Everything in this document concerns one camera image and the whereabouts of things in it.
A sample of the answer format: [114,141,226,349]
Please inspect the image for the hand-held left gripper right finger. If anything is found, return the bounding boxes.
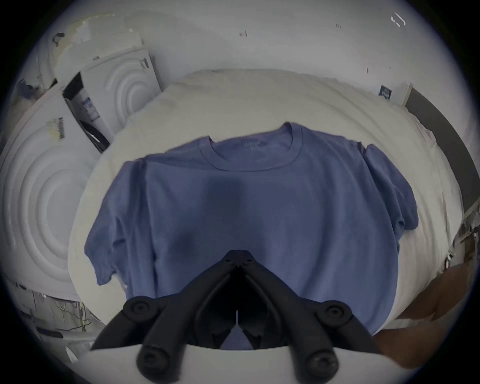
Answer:
[238,250,382,384]

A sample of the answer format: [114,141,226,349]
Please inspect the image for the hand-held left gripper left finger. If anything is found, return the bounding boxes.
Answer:
[91,250,240,383]

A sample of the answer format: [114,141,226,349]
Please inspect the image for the person's legs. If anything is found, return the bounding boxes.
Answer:
[374,258,479,370]

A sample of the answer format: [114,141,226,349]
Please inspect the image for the white carton with blue label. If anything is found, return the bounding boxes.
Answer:
[377,82,413,108]

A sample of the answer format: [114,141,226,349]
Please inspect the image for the blue t-shirt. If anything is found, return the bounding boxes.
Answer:
[84,122,419,350]

